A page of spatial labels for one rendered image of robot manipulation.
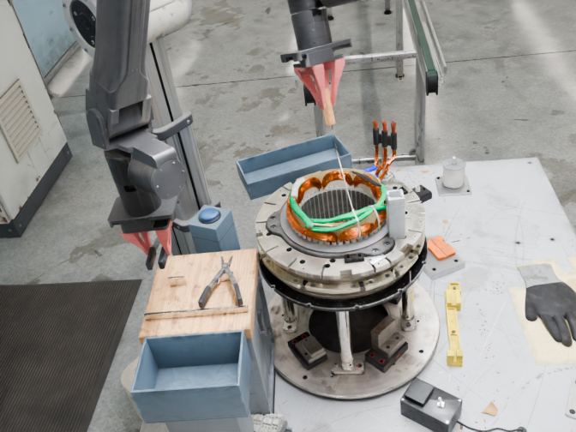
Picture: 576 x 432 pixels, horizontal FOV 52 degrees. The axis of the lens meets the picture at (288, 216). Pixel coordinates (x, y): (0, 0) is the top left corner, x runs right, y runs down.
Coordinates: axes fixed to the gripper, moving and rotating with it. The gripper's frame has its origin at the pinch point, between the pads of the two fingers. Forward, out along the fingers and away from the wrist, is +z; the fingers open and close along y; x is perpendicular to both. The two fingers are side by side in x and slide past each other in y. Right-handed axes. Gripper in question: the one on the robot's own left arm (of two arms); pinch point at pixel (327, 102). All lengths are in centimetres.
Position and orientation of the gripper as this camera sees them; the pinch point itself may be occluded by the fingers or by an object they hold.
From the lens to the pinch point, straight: 99.5
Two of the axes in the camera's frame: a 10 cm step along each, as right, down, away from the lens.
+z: 2.2, 9.3, 3.1
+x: -4.5, -1.8, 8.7
